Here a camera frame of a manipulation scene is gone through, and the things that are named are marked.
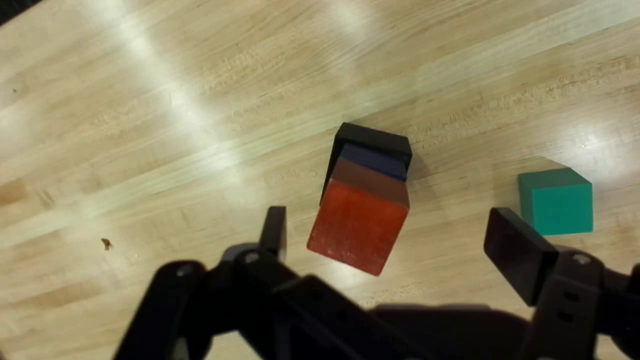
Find blue square block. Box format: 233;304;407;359
339;143;410;184

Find black square block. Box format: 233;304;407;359
325;121;415;181

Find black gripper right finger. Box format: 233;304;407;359
483;206;640;360

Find orange square block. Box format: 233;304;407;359
306;159;413;278

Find green square block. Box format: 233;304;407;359
516;167;596;238

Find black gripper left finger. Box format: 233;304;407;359
112;205;428;360

